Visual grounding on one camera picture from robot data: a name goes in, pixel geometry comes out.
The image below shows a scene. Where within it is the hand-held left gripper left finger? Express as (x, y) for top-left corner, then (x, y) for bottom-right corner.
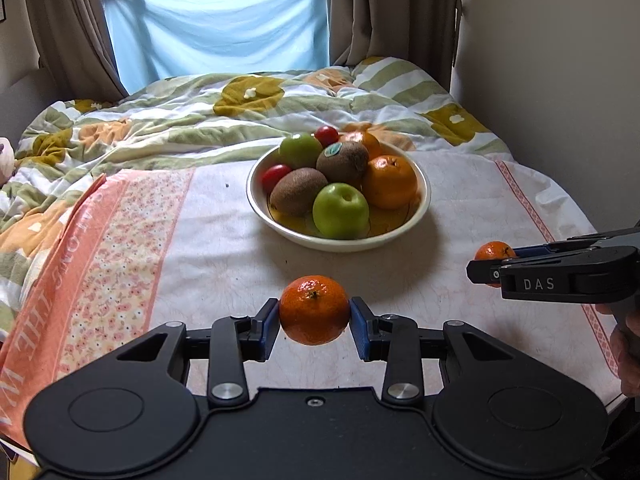
(116, 297), (281, 408)

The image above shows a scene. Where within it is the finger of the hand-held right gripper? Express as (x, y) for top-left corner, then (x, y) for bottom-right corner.
(514, 228), (640, 257)
(466, 245), (638, 287)

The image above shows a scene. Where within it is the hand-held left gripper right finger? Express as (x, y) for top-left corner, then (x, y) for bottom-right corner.
(350, 296), (516, 408)

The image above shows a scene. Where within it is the small orange mandarin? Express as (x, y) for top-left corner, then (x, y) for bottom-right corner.
(474, 241), (518, 288)

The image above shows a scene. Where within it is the cream bowl with duck print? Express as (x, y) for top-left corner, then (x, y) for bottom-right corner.
(246, 137), (432, 253)

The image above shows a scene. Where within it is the green apple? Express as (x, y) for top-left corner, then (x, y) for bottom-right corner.
(278, 132), (324, 171)
(313, 182), (370, 240)

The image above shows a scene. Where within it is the person's right hand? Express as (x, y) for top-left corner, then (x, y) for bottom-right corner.
(597, 304), (640, 397)

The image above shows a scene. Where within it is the pink floral cloth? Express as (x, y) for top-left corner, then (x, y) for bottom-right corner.
(0, 152), (628, 451)

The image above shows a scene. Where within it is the brown kiwi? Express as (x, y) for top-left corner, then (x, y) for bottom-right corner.
(270, 167), (329, 217)

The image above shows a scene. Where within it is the kiwi with green sticker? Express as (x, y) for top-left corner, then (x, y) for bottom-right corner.
(316, 141), (370, 186)

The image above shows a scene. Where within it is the floral striped quilt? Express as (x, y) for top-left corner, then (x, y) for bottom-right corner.
(0, 56), (513, 341)

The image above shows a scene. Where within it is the brown curtain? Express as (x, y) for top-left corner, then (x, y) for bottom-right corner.
(324, 0), (461, 86)
(22, 0), (128, 103)

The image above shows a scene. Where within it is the yellow object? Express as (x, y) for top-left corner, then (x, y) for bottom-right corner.
(0, 447), (31, 480)

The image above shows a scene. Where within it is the light blue window cloth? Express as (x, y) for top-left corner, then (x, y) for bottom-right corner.
(102, 0), (331, 96)

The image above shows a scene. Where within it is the white plush toy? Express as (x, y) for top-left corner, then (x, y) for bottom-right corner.
(0, 137), (16, 183)

